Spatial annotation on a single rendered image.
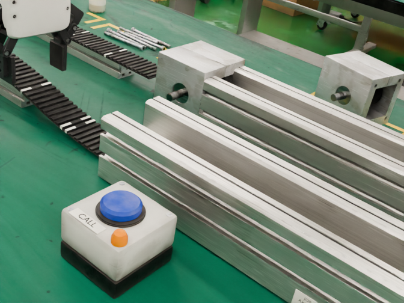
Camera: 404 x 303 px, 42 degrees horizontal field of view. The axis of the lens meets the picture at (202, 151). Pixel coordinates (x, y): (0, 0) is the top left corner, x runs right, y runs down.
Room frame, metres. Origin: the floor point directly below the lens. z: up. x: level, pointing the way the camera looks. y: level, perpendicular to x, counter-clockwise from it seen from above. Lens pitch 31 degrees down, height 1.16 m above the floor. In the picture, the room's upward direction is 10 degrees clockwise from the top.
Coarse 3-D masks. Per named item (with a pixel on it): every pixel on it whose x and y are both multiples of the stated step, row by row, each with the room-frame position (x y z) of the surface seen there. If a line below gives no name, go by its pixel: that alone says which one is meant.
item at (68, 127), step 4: (88, 116) 0.65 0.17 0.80; (76, 120) 0.63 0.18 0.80; (80, 120) 0.64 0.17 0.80; (84, 120) 0.64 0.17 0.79; (88, 120) 0.64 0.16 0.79; (92, 120) 0.64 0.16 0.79; (64, 124) 0.62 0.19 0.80; (68, 124) 0.62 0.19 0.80; (72, 124) 0.62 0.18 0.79; (76, 124) 0.63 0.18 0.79; (80, 124) 0.63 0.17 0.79; (84, 124) 0.63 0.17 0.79; (88, 124) 0.63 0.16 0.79; (92, 124) 0.64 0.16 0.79; (60, 128) 0.61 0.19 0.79; (64, 128) 0.61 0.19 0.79; (68, 128) 0.61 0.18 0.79; (72, 128) 0.61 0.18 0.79; (76, 128) 0.62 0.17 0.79; (80, 128) 0.62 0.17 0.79; (68, 132) 0.60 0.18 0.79
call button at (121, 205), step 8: (112, 192) 0.41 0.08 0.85; (120, 192) 0.41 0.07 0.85; (128, 192) 0.41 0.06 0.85; (104, 200) 0.39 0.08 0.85; (112, 200) 0.40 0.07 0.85; (120, 200) 0.40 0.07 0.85; (128, 200) 0.40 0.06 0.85; (136, 200) 0.40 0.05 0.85; (104, 208) 0.38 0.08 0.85; (112, 208) 0.38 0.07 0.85; (120, 208) 0.39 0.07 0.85; (128, 208) 0.39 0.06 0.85; (136, 208) 0.39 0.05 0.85; (112, 216) 0.38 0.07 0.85; (120, 216) 0.38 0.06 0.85; (128, 216) 0.38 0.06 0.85; (136, 216) 0.39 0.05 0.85
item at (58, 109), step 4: (60, 104) 0.66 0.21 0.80; (64, 104) 0.66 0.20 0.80; (68, 104) 0.66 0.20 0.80; (72, 104) 0.67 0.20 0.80; (48, 108) 0.64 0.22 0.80; (52, 108) 0.64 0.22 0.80; (56, 108) 0.65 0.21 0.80; (60, 108) 0.65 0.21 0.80; (64, 108) 0.65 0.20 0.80; (68, 108) 0.65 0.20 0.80; (72, 108) 0.66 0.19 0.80; (76, 108) 0.66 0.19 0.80; (44, 112) 0.63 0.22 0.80; (48, 112) 0.63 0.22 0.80; (52, 112) 0.63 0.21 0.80; (56, 112) 0.64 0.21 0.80; (60, 112) 0.64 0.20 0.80; (64, 112) 0.65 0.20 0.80; (48, 116) 0.63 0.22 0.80; (52, 116) 0.63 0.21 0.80
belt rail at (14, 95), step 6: (0, 78) 0.70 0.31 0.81; (0, 84) 0.71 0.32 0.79; (6, 84) 0.69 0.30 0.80; (0, 90) 0.70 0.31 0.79; (6, 90) 0.69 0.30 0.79; (12, 90) 0.68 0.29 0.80; (6, 96) 0.69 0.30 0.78; (12, 96) 0.68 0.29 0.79; (18, 96) 0.68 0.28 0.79; (24, 96) 0.67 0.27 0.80; (18, 102) 0.67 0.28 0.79; (24, 102) 0.67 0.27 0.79; (30, 102) 0.68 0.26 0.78
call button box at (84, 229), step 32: (96, 192) 0.42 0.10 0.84; (64, 224) 0.38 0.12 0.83; (96, 224) 0.37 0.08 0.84; (128, 224) 0.38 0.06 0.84; (160, 224) 0.39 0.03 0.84; (64, 256) 0.38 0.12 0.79; (96, 256) 0.36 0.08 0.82; (128, 256) 0.35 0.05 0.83; (160, 256) 0.39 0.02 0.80; (128, 288) 0.36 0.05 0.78
